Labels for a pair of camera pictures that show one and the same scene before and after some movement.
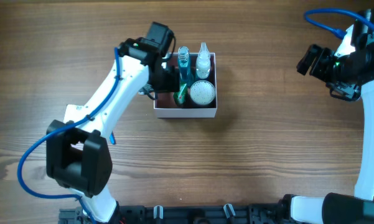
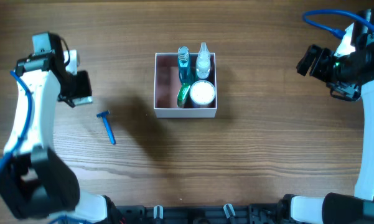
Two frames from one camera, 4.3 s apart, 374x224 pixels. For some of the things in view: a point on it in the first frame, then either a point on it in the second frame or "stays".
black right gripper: (316, 63) stays
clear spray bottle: (203, 62) stays
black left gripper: (167, 82) → (79, 86)
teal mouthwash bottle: (185, 74) stays
